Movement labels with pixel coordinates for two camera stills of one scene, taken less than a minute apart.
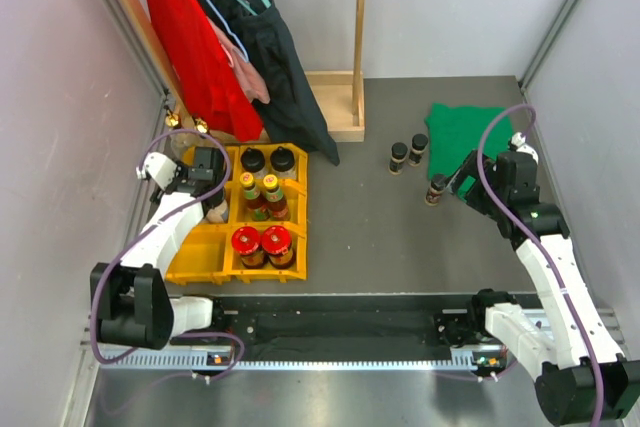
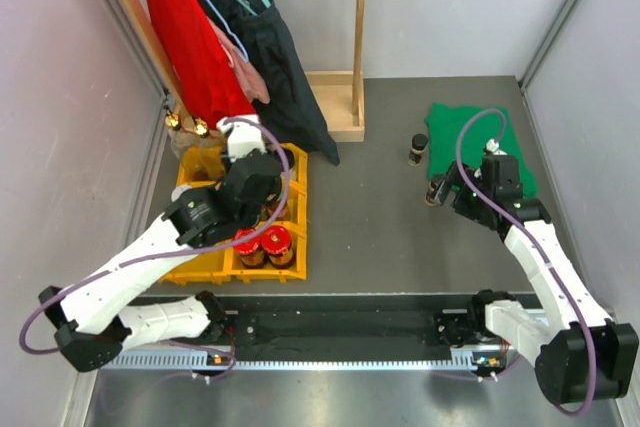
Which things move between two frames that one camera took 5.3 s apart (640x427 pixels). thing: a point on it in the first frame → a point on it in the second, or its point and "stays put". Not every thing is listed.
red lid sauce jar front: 246,242 stays put
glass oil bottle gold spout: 180,143 stays put
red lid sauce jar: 276,243 stays put
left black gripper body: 221,195 → 254,218
